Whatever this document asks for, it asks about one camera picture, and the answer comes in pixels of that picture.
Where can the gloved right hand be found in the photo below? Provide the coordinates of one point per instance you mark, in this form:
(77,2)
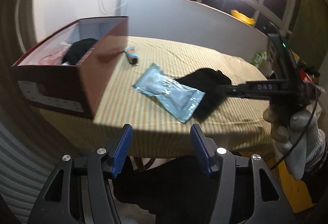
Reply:
(296,139)

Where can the black fabric pouch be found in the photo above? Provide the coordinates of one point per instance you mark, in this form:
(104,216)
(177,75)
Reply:
(206,80)

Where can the clear bag with red item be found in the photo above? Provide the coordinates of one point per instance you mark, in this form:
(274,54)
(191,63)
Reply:
(56,54)

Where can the black knit glove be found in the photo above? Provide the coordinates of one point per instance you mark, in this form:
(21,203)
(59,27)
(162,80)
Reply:
(77,50)

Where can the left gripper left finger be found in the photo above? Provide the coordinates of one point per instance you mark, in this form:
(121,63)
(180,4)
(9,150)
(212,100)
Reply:
(78,189)

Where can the striped yellow tablecloth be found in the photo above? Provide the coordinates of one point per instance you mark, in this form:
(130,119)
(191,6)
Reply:
(131,98)

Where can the small patterned tube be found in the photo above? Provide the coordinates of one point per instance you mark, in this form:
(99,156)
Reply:
(130,52)

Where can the yellow fruit bowl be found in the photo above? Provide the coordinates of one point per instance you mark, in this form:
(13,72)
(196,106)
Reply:
(242,17)

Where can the dark red cardboard box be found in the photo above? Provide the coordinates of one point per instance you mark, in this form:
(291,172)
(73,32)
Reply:
(73,89)

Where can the green white package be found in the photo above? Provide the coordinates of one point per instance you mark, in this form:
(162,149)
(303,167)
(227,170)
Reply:
(258,59)

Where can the light blue plastic packet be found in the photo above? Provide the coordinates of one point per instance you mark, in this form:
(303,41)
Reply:
(179,100)

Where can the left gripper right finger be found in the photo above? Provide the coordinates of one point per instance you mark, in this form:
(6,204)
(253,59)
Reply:
(246,190)

